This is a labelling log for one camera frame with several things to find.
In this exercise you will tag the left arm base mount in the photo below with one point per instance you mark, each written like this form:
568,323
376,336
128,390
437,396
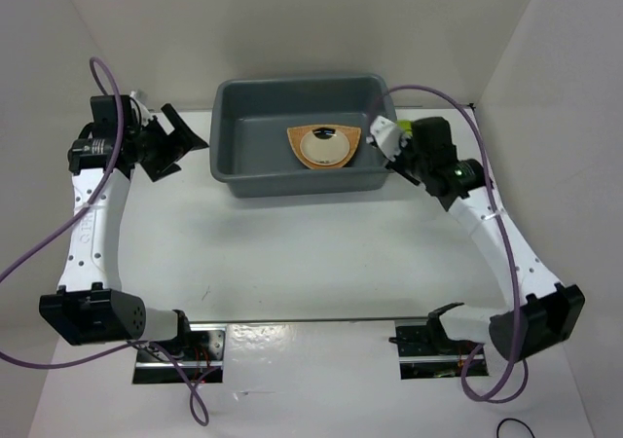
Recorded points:
201,359

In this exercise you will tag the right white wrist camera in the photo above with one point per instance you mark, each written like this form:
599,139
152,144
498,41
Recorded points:
388,137

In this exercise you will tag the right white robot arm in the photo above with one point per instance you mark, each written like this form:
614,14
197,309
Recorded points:
541,311

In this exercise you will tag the woven bamboo fan-shaped basket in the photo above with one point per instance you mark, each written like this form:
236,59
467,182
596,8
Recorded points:
295,134

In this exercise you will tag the green plastic plate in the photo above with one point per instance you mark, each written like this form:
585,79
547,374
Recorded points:
405,126

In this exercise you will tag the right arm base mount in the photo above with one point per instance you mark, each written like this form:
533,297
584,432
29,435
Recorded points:
424,349

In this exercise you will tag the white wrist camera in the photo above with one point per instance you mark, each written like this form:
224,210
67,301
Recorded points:
138,97
388,137

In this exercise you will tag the grey plastic bin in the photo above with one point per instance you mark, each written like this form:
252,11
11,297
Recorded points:
250,150

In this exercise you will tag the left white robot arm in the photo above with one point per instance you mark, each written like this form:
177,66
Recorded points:
90,305

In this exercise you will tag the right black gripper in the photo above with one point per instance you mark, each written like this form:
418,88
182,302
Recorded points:
391,164

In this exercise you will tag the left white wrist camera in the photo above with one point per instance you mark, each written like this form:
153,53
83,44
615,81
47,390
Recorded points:
138,97

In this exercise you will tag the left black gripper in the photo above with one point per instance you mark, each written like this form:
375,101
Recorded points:
158,173

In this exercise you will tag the cream ceramic plate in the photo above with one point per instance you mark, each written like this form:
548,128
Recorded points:
324,146

